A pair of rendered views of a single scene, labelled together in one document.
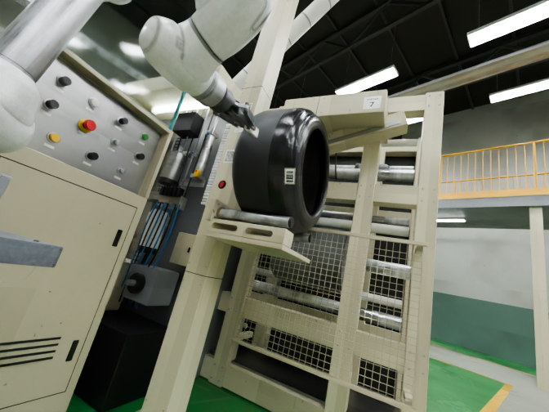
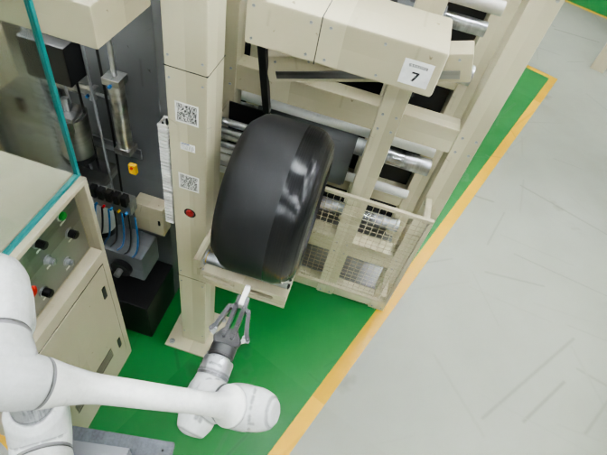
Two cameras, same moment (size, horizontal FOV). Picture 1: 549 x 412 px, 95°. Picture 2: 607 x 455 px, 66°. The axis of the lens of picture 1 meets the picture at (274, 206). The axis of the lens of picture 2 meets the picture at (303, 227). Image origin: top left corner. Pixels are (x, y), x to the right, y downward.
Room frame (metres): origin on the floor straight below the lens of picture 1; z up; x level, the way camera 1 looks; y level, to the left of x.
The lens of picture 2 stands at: (0.03, 0.32, 2.40)
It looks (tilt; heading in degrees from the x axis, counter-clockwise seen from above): 49 degrees down; 337
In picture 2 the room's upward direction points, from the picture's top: 15 degrees clockwise
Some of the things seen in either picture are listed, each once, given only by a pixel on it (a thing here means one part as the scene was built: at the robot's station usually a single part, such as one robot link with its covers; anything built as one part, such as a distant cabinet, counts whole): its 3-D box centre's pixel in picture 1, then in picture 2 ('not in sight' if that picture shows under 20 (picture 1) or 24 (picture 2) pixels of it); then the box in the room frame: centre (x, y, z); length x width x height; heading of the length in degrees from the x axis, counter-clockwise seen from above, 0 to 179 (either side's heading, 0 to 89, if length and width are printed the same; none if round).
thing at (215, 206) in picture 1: (235, 221); (217, 230); (1.24, 0.17, 0.90); 0.40 x 0.03 x 0.10; 153
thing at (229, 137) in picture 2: not in sight; (241, 143); (1.60, 0.03, 1.05); 0.20 x 0.15 x 0.30; 63
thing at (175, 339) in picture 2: not in sight; (198, 329); (1.26, 0.25, 0.01); 0.27 x 0.27 x 0.02; 63
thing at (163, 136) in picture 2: (220, 164); (171, 175); (1.27, 0.34, 1.19); 0.05 x 0.04 x 0.48; 153
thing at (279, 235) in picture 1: (248, 232); (245, 279); (1.03, 0.08, 0.83); 0.36 x 0.09 x 0.06; 63
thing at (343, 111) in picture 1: (333, 118); (349, 30); (1.37, -0.23, 1.71); 0.61 x 0.25 x 0.15; 63
